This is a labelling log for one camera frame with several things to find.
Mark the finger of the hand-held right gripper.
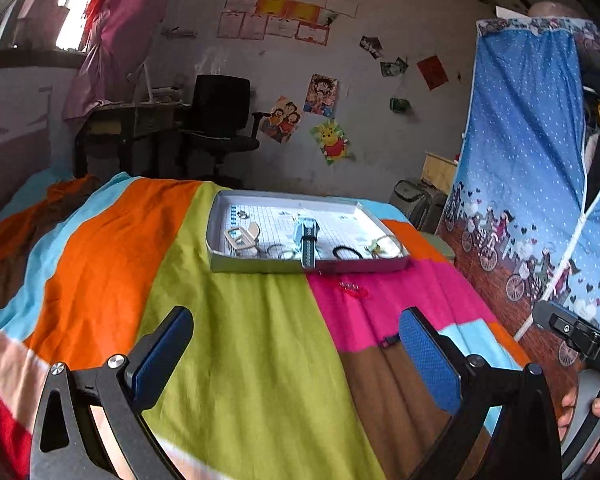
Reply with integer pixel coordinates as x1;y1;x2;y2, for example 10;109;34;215
532;301;600;358

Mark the black office chair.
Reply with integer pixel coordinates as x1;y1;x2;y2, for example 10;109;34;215
182;73;271;187

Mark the shallow white cardboard box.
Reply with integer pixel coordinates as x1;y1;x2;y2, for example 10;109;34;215
206;190;412;275

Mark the colourful striped blanket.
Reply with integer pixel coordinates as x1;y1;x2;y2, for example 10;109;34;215
0;172;537;480

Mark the anime character wall poster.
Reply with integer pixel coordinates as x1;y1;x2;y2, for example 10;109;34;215
303;73;340;119

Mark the row of wall certificates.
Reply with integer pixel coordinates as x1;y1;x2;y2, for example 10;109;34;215
215;0;359;46

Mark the yellow bear wall poster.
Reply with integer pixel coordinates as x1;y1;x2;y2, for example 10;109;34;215
309;118;354;166

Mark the white square wristwatch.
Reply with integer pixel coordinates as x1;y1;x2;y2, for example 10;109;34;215
223;222;262;257

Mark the dark wooden desk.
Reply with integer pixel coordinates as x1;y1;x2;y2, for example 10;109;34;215
74;99;194;179

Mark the blue printed fabric wardrobe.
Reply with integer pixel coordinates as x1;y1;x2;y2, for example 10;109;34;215
440;16;600;382

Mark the dark suitcase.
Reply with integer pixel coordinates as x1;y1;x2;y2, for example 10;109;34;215
390;178;449;234

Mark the small wall photo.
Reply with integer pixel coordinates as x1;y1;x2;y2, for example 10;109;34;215
379;57;410;78
358;35;384;60

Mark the pink curtain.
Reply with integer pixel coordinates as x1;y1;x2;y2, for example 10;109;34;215
62;0;182;122

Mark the cartoon family wall poster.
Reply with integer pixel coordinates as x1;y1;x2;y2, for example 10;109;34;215
258;95;301;145

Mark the red paper on wall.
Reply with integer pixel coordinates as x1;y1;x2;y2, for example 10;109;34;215
416;54;450;91

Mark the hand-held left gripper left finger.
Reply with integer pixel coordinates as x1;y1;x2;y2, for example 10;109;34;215
30;306;195;480

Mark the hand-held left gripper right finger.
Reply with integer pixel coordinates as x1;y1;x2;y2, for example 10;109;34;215
399;306;563;480

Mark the light blue wristwatch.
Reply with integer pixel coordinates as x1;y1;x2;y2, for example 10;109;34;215
290;215;322;267

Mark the light wooden crate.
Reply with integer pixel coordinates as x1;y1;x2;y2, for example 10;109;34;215
422;151;460;194

